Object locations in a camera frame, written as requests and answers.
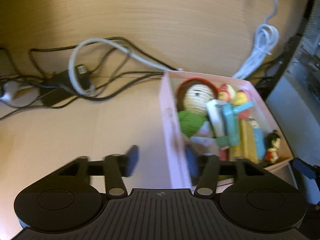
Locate black power adapter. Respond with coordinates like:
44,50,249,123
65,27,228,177
39,65,91,107

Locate white looped cable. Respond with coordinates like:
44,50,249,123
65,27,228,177
68,37,185,97

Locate glass computer case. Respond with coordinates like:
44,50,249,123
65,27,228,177
266,0,319,165

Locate colourful keychain toy bundle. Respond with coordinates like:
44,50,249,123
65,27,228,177
217,84,250,106

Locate coiled white cable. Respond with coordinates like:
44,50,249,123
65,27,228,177
231,0,280,80

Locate pink cardboard box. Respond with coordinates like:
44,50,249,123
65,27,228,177
159,71,297,190

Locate blue toy block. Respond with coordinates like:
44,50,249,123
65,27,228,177
252,120,266,161

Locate crochet doll with red hat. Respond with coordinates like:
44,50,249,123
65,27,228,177
176,77,217,138

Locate black haired figurine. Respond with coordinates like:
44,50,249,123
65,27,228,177
264,130,281,164

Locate teal toy clip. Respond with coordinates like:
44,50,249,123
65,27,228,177
216,101,253,149

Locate black cables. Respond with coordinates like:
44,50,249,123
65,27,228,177
0,36,178,120

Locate wooden card with red piece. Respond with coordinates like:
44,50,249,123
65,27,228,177
229,109,259,164

